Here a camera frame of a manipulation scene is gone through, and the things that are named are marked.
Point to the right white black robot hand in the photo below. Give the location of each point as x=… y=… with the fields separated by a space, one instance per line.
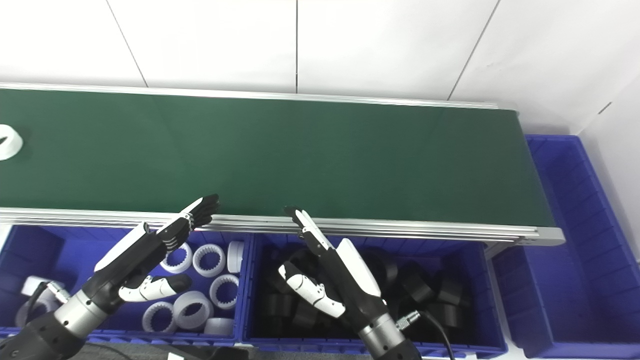
x=357 y=285

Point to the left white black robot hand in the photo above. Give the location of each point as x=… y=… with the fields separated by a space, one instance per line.
x=130 y=260

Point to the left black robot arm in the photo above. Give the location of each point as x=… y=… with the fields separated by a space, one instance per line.
x=45 y=332

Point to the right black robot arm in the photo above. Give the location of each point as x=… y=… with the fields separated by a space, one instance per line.
x=387 y=342

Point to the blue plastic bin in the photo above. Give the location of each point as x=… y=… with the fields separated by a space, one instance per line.
x=475 y=300
x=575 y=250
x=30 y=250

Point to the green conveyor belt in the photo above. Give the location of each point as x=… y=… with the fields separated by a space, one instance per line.
x=300 y=160

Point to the white paper label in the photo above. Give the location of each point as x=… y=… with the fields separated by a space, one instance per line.
x=174 y=356

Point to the wide aluminium conveyor rail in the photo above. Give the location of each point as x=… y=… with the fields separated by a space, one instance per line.
x=400 y=227

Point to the thin aluminium conveyor rail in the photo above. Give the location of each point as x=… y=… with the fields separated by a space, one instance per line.
x=300 y=96

